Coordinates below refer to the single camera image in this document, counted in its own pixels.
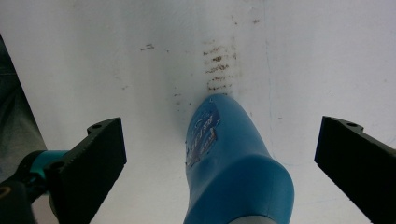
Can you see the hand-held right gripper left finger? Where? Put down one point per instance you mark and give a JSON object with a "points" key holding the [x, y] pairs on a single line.
{"points": [[90, 168]]}

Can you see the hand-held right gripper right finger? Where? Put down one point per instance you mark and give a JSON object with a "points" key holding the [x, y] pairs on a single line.
{"points": [[358, 161]]}

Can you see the blue bottle with white cap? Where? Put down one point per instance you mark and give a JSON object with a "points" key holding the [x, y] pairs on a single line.
{"points": [[239, 174]]}

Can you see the white table sheet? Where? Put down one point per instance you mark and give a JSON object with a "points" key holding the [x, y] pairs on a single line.
{"points": [[124, 62]]}

